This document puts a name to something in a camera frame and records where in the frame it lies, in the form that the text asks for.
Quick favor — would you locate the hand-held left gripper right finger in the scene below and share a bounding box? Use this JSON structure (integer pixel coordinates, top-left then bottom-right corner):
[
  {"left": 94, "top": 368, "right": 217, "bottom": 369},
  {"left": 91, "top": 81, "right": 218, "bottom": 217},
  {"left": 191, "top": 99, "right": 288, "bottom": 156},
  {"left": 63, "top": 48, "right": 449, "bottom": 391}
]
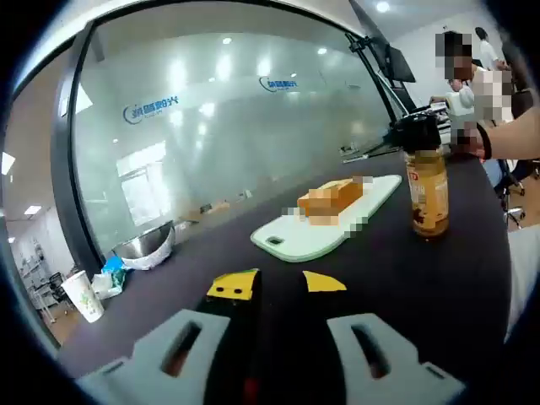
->
[{"left": 301, "top": 270, "right": 466, "bottom": 405}]

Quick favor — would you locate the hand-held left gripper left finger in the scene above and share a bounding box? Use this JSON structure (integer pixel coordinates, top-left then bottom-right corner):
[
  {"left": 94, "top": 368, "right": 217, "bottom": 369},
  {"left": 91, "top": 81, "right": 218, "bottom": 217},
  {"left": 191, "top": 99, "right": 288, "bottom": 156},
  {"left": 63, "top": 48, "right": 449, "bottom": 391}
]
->
[{"left": 78, "top": 267, "right": 262, "bottom": 405}]

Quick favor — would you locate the amber pepper bottle black cap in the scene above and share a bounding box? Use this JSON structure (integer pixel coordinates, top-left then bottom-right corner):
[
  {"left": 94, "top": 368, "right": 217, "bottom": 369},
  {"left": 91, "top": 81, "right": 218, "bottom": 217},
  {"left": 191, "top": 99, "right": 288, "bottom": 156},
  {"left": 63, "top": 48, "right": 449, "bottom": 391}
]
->
[{"left": 391, "top": 114, "right": 451, "bottom": 242}]

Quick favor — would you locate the blue white plastic bag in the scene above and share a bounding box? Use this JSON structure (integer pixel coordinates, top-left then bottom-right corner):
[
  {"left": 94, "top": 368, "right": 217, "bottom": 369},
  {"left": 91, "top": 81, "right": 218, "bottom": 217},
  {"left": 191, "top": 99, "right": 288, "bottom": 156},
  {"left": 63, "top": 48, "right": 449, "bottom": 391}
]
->
[{"left": 91, "top": 255, "right": 128, "bottom": 300}]

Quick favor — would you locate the steel mixing bowl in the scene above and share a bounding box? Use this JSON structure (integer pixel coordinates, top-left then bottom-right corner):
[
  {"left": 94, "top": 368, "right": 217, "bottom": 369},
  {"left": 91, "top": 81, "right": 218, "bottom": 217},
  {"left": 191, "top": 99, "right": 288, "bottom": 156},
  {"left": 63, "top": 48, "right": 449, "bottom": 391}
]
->
[{"left": 111, "top": 220, "right": 176, "bottom": 262}]

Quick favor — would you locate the white paper cup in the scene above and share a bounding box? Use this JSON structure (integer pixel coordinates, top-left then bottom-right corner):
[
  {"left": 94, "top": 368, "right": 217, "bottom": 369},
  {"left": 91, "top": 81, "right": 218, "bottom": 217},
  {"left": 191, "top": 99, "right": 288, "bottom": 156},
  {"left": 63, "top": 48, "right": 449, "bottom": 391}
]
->
[{"left": 60, "top": 269, "right": 105, "bottom": 324}]

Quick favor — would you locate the white cutting board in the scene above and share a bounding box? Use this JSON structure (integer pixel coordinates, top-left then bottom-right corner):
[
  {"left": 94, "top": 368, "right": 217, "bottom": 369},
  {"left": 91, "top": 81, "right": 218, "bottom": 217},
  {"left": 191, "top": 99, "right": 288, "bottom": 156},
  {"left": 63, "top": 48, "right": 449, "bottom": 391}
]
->
[{"left": 250, "top": 174, "right": 403, "bottom": 263}]

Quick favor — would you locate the toast bread slice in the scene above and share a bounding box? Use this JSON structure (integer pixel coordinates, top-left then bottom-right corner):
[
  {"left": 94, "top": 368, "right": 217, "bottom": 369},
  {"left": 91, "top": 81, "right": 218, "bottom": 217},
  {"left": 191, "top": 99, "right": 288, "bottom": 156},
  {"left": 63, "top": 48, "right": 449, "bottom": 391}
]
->
[{"left": 297, "top": 176, "right": 365, "bottom": 227}]

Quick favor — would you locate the office chair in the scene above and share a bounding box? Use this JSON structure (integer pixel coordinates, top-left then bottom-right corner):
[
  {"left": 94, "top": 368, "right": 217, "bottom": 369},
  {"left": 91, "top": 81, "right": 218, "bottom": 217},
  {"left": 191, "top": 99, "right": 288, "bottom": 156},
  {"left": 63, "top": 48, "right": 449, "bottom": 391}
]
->
[{"left": 492, "top": 159, "right": 529, "bottom": 224}]

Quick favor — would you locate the black wristband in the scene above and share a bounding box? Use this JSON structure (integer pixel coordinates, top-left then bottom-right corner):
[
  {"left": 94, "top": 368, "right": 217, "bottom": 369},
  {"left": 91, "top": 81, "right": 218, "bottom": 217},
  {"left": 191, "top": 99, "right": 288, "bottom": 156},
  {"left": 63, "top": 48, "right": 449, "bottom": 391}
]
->
[{"left": 475, "top": 121, "right": 494, "bottom": 161}]

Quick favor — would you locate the black computer monitor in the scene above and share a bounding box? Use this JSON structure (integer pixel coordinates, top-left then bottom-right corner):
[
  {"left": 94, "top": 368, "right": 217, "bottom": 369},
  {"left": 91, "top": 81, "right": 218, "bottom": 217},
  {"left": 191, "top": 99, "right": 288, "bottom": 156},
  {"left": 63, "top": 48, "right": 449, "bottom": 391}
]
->
[{"left": 381, "top": 43, "right": 418, "bottom": 84}]

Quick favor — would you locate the black monitor stand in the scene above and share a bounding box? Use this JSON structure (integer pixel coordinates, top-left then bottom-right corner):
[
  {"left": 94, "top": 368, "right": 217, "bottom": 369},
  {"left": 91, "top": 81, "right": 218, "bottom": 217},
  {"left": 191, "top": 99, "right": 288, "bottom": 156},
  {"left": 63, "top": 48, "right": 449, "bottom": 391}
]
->
[{"left": 344, "top": 31, "right": 408, "bottom": 124}]

